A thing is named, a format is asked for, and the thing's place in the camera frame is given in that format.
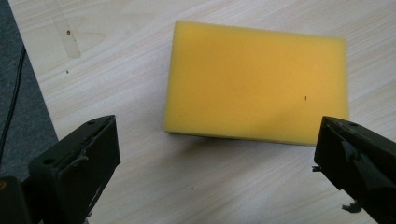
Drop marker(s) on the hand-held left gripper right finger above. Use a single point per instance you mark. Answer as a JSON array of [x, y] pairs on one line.
[[358, 158]]

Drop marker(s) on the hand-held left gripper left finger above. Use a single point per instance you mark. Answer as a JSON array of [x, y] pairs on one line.
[[74, 174]]

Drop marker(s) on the yellow sponge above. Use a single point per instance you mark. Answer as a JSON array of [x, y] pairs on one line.
[[255, 84]]

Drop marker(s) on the clear tape strip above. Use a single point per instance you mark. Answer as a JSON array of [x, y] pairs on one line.
[[69, 40]]

